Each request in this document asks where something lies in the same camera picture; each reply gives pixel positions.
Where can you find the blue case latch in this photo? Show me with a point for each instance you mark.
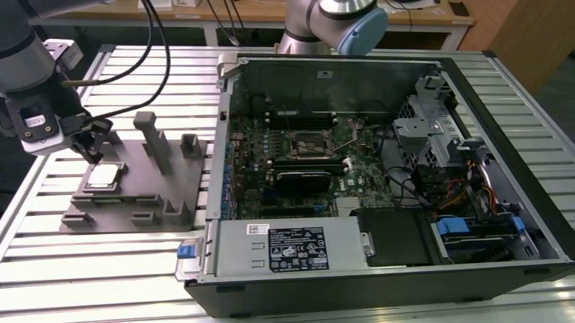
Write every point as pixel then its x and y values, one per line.
pixel 186 253

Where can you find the CPU socket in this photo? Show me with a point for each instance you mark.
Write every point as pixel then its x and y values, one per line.
pixel 309 144

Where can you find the black graphics card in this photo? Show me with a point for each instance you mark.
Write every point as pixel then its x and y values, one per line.
pixel 300 183

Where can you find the green motherboard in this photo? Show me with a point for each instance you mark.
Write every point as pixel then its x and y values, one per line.
pixel 362 161

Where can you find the small white box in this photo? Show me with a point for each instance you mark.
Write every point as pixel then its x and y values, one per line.
pixel 185 2

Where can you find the silver square CPU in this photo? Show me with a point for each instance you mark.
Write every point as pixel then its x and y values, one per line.
pixel 104 175

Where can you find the black open PC case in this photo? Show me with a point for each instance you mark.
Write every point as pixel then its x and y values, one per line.
pixel 358 296

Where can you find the black expansion slot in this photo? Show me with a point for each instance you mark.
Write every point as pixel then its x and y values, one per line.
pixel 286 211

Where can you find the small silver heat sink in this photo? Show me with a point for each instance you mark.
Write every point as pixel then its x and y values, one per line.
pixel 349 206

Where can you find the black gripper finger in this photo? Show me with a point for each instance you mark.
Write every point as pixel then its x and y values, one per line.
pixel 86 148
pixel 105 131

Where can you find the small black flat item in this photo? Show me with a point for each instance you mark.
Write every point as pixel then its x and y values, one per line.
pixel 458 8

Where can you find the blue disk carrier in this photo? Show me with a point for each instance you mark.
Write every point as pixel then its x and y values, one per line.
pixel 452 229

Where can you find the white paper sheet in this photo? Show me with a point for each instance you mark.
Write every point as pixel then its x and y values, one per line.
pixel 162 4

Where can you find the black plastic bay cover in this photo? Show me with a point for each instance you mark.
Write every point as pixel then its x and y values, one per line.
pixel 394 235

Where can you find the wooden cabinet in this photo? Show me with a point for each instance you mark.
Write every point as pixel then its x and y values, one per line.
pixel 529 33

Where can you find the wooden desk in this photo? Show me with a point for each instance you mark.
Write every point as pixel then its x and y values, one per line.
pixel 260 10

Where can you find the grey parts rack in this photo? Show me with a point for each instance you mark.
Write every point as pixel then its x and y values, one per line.
pixel 178 188

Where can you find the silver power supply unit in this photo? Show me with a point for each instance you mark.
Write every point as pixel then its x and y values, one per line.
pixel 237 242

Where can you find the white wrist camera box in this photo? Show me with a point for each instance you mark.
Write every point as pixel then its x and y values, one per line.
pixel 40 141

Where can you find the silver perforated drive cage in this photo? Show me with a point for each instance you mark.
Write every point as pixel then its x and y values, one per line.
pixel 417 129

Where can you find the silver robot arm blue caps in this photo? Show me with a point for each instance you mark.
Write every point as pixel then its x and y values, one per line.
pixel 22 60

